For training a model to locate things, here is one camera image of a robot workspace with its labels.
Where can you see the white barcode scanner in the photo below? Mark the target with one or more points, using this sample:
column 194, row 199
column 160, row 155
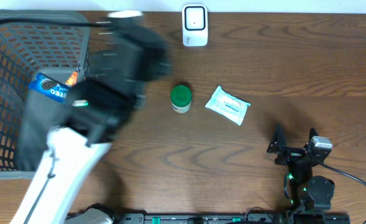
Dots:
column 195, row 25

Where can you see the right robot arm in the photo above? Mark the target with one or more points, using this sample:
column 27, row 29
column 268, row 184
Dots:
column 310, row 194

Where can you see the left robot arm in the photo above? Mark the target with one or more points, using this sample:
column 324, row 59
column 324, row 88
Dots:
column 95, row 110

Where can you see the grey plastic mesh basket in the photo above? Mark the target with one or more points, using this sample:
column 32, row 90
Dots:
column 53, row 43

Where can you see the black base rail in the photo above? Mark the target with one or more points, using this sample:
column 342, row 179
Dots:
column 260, row 218

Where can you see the green lid white jar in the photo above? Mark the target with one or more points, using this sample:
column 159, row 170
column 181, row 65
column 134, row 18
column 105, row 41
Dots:
column 181, row 98

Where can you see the blue Oreo cookie pack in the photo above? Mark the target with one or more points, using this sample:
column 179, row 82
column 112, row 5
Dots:
column 49, row 87

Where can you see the white teal wet wipes pack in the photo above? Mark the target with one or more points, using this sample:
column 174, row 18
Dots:
column 228, row 105

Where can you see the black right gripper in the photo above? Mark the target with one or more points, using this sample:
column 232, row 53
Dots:
column 291, row 154

